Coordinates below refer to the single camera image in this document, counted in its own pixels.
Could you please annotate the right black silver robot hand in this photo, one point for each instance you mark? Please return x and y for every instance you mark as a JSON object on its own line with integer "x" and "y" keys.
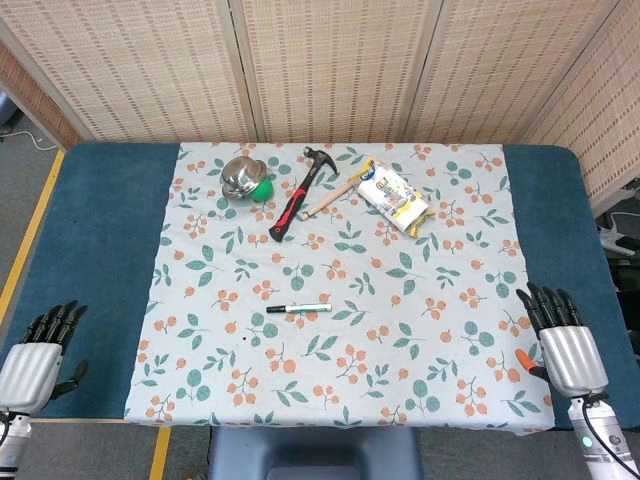
{"x": 572, "y": 357}

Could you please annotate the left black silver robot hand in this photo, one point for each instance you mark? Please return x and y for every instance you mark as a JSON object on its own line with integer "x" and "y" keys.
{"x": 27, "y": 367}

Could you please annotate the black marker cap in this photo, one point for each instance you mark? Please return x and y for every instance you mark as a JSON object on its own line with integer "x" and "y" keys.
{"x": 275, "y": 309}

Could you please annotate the green white marker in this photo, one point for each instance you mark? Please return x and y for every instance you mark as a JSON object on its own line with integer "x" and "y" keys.
{"x": 310, "y": 307}

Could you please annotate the white clamp device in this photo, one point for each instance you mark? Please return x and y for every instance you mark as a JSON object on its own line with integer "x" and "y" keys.
{"x": 617, "y": 235}

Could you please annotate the blue table mat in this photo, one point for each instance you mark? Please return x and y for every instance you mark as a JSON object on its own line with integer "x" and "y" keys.
{"x": 100, "y": 250}

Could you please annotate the floral print tablecloth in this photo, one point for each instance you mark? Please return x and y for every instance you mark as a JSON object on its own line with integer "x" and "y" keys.
{"x": 350, "y": 360}

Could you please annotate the white yellow plastic package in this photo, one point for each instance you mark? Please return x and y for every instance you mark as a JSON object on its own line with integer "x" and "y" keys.
{"x": 392, "y": 195}

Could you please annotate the blue padded chair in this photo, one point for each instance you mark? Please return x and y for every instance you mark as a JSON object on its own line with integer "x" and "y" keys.
{"x": 315, "y": 452}

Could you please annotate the stainless steel bowl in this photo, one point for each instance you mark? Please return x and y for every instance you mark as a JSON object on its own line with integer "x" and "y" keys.
{"x": 242, "y": 175}

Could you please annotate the green ball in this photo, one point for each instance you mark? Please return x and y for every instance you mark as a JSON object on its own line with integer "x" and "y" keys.
{"x": 264, "y": 190}

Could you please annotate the black red claw hammer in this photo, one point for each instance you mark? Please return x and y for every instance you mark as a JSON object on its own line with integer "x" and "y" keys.
{"x": 295, "y": 202}

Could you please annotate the bamboo folding screen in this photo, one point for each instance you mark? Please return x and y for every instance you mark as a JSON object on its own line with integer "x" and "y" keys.
{"x": 325, "y": 65}

